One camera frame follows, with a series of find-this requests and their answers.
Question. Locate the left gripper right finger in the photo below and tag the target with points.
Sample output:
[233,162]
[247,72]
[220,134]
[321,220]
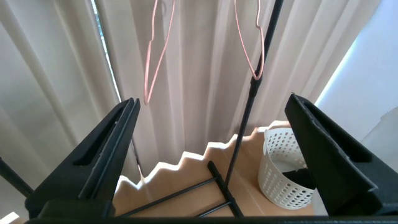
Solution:
[342,174]

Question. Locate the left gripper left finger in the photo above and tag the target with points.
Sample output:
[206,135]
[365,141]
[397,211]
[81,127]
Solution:
[90,177]

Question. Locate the white laundry basket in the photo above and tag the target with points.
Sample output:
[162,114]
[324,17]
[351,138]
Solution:
[276,186]

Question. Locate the black clothes rack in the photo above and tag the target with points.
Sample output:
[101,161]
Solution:
[253,90]

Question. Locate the pink clothes hanger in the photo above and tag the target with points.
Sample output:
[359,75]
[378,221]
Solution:
[160,59]
[244,37]

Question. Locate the beige curtain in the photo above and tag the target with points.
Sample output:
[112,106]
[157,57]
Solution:
[202,77]

